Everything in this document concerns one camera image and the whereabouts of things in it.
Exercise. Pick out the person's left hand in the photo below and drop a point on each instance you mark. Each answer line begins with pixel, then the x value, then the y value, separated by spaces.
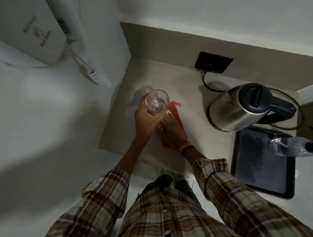
pixel 144 122

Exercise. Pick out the black wristband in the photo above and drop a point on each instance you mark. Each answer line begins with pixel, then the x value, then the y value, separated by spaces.
pixel 188 148

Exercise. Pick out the person's right fingers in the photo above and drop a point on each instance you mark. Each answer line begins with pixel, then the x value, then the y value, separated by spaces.
pixel 166 120

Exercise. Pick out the black rectangular tray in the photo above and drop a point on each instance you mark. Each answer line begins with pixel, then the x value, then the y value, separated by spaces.
pixel 259 166

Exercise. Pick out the person's left forearm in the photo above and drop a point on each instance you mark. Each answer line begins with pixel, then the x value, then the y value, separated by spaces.
pixel 127 161

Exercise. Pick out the red cloth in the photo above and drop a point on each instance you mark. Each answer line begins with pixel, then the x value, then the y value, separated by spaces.
pixel 176 114

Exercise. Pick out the black wall socket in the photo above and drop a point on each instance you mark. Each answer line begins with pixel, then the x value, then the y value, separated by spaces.
pixel 213 62

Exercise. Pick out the person's right hand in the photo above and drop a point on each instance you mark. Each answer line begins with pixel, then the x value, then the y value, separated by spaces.
pixel 173 133

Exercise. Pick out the stainless steel electric kettle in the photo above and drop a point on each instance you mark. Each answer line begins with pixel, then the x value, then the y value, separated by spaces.
pixel 234 109

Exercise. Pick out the orange wristband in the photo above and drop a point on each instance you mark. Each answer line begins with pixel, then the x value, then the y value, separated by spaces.
pixel 185 146

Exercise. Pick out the clear plastic water bottle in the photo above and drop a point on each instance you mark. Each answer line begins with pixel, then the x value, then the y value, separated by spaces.
pixel 291 146

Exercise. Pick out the clear drinking glass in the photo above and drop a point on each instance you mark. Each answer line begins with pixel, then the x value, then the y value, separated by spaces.
pixel 157 102

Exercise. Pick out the white hair dryer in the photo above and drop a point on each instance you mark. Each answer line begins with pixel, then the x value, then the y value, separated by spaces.
pixel 71 26

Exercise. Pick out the dark trousers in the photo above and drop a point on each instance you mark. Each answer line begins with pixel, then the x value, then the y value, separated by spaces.
pixel 162 182

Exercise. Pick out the brown plaid shirt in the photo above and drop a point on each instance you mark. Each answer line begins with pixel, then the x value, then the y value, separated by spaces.
pixel 166 217

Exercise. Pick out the person's left thumb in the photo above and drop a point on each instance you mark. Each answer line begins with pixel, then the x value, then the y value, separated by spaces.
pixel 156 117

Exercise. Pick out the person's right forearm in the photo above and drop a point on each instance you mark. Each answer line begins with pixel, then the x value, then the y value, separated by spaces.
pixel 210 175

